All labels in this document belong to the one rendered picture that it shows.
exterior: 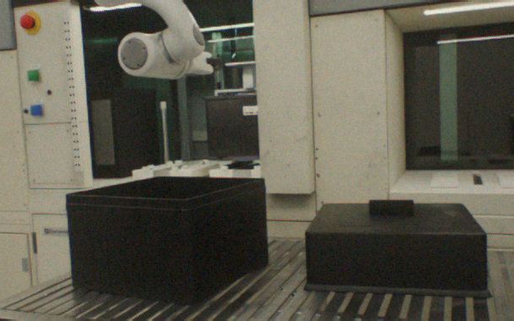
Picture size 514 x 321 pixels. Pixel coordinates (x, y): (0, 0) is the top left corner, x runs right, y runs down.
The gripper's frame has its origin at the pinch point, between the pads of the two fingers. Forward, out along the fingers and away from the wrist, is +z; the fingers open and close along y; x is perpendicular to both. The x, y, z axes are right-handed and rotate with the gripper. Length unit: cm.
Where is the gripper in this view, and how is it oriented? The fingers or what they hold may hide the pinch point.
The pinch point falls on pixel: (205, 64)
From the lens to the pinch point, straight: 137.1
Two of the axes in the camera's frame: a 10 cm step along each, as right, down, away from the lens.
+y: 9.4, -0.1, -3.5
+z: 3.5, -1.0, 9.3
